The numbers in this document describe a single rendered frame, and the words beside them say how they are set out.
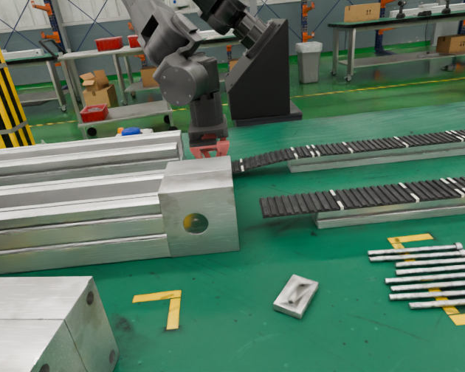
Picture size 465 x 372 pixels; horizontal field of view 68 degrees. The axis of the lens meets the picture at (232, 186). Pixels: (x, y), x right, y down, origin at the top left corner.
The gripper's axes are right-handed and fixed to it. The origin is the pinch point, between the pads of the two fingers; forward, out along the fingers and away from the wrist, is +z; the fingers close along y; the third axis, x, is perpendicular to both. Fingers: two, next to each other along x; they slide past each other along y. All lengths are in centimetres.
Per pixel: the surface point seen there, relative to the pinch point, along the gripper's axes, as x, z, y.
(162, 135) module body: -8.9, -6.9, -2.7
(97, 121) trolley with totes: -120, 49, -269
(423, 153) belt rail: 38.9, 0.6, 1.7
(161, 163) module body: -8.6, -4.1, 4.7
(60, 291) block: -11.0, -7.3, 39.1
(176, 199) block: -3.6, -6.5, 23.7
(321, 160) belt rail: 19.9, -0.2, 1.7
